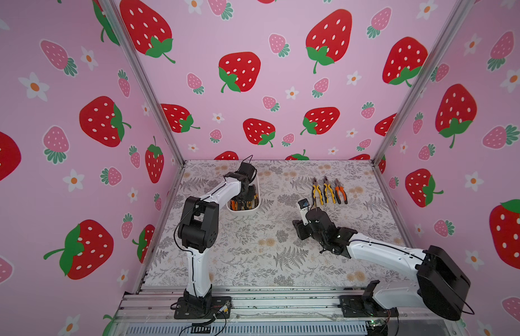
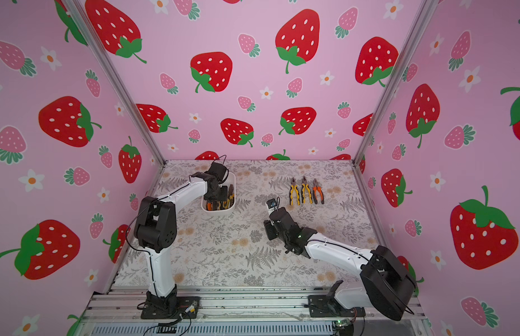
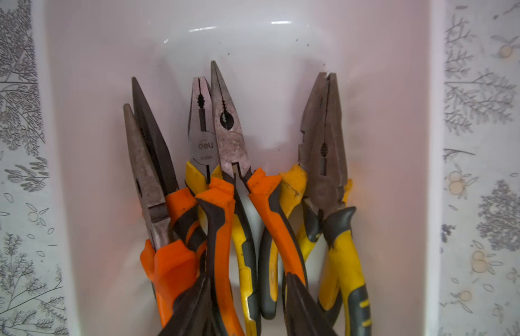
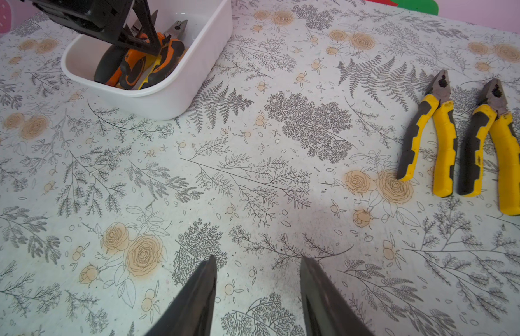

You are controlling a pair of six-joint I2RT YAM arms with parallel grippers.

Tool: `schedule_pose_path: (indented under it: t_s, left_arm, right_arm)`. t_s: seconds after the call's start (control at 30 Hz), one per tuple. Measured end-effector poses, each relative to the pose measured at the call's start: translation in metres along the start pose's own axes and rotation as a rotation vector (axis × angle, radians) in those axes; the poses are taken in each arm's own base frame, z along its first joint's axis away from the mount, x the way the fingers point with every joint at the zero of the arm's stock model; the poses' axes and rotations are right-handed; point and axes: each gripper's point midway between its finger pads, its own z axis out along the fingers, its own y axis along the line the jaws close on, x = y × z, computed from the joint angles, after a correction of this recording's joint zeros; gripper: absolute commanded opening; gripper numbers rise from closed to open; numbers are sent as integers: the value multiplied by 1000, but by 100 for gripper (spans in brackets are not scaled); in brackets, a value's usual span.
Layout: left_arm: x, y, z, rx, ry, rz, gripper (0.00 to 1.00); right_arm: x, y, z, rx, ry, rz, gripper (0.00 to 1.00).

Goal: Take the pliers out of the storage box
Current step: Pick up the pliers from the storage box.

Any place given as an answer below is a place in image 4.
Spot orange black pliers in box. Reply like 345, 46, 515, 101
94, 46, 158, 90

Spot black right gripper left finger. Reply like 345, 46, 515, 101
146, 255, 217, 336

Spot white plastic storage box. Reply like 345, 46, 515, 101
61, 0, 233, 120

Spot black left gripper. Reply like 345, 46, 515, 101
31, 0, 161, 56

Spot yellow black handled pliers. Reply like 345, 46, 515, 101
456, 77, 520, 217

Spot floral patterned table mat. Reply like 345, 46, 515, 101
0, 1, 520, 335

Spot small orange black pliers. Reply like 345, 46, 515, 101
138, 20, 188, 90

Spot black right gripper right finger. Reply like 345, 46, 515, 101
300, 257, 373, 336

